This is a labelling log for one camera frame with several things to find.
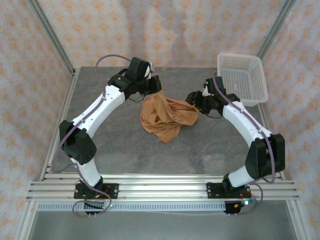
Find aluminium mounting beam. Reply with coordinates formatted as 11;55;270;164
26;173;300;201

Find white perforated plastic basket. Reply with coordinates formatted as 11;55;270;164
216;53;270;108

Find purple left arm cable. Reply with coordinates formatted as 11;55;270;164
51;54;116;219

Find aluminium frame post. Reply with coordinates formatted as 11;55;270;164
26;0;76;74
256;0;299;60

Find slotted white cable duct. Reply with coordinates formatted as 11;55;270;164
36;201;228;213

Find patterned white orange curtain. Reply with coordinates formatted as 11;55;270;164
0;0;320;240

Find small black electronics board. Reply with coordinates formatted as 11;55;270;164
224;201;248;216
83;200;106;218

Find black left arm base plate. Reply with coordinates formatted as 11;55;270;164
73;183;120;200

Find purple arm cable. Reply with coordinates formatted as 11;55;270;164
51;54;116;219
213;71;278;216

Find tan orange t-shirt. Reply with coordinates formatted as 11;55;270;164
139;89;201;144

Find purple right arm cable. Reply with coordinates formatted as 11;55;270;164
213;71;278;216

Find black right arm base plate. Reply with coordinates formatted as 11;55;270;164
206;182;251;200

